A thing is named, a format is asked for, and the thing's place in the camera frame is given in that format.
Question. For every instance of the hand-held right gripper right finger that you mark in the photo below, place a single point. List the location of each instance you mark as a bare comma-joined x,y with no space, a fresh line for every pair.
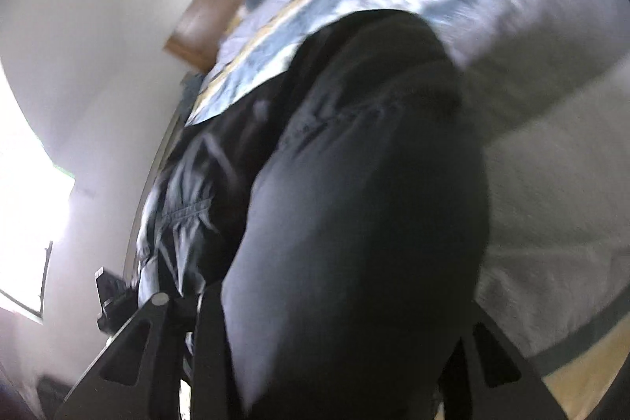
497,366

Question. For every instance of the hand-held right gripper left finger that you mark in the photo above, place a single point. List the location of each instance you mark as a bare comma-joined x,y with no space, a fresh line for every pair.
147,351

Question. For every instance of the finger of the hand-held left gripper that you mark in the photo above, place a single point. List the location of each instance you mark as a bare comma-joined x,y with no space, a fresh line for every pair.
115,302

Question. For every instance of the black puffer jacket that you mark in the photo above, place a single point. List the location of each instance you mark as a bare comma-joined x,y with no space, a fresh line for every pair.
354,213

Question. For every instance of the window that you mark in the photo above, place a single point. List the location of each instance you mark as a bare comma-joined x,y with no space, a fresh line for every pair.
29,213

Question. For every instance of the wooden bed headboard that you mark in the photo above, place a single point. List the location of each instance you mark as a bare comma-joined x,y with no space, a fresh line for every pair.
206,31

